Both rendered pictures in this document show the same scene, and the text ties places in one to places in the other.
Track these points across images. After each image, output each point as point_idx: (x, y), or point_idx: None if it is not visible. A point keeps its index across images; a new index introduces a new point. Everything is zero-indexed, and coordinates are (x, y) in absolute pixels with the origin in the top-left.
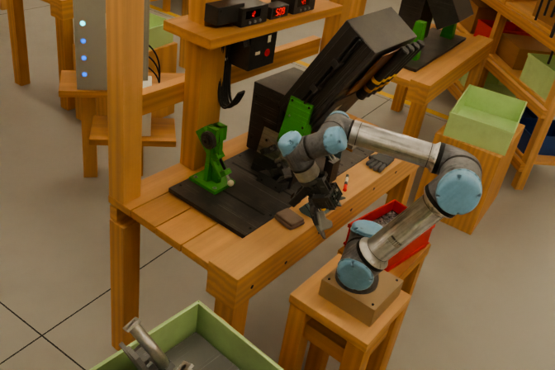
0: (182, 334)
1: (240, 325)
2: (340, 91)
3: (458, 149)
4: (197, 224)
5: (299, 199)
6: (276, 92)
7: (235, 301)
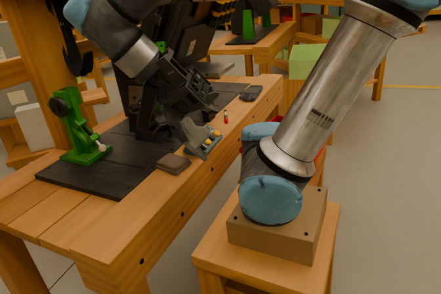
0: None
1: None
2: (185, 12)
3: None
4: (64, 203)
5: (147, 112)
6: None
7: (120, 291)
